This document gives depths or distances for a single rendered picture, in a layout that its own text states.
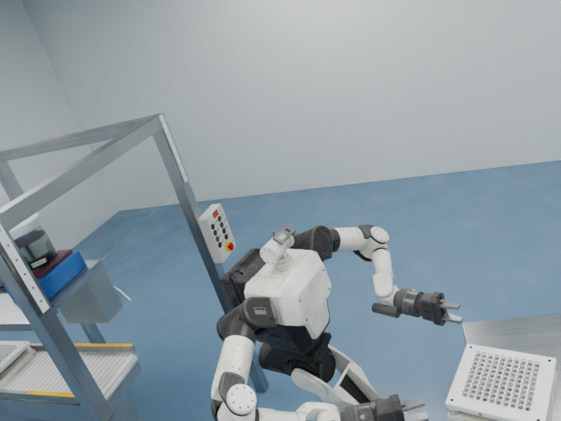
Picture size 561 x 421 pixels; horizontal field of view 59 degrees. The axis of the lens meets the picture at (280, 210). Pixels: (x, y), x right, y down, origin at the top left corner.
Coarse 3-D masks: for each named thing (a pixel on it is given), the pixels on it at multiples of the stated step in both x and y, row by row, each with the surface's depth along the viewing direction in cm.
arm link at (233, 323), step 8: (240, 304) 147; (232, 312) 147; (240, 312) 144; (224, 320) 149; (232, 320) 145; (240, 320) 143; (224, 328) 148; (232, 328) 141; (240, 328) 140; (248, 328) 141; (256, 328) 144; (224, 336) 149; (248, 336) 139
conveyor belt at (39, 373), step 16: (32, 368) 218; (48, 368) 214; (96, 368) 204; (112, 368) 201; (128, 368) 202; (16, 384) 211; (32, 384) 207; (48, 384) 204; (64, 384) 201; (112, 384) 194
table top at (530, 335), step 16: (496, 320) 168; (512, 320) 166; (528, 320) 164; (544, 320) 162; (560, 320) 160; (464, 336) 167; (480, 336) 164; (496, 336) 162; (512, 336) 160; (528, 336) 158; (544, 336) 156; (560, 336) 154; (528, 352) 152; (544, 352) 151; (560, 352) 149; (560, 368) 144; (560, 384) 139; (560, 400) 135; (560, 416) 131
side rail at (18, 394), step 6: (0, 390) 204; (6, 390) 202; (12, 390) 201; (18, 390) 200; (0, 396) 204; (6, 396) 203; (12, 396) 201; (18, 396) 199; (24, 396) 198; (30, 396) 196; (36, 396) 195; (42, 396) 193; (48, 396) 192; (54, 396) 190; (66, 402) 190; (72, 402) 188
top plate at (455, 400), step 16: (464, 352) 150; (480, 352) 148; (496, 352) 147; (512, 352) 145; (464, 368) 144; (496, 368) 141; (544, 368) 137; (464, 384) 139; (528, 384) 134; (544, 384) 132; (448, 400) 136; (464, 400) 135; (480, 400) 133; (544, 400) 128; (496, 416) 128; (512, 416) 127; (528, 416) 125; (544, 416) 124
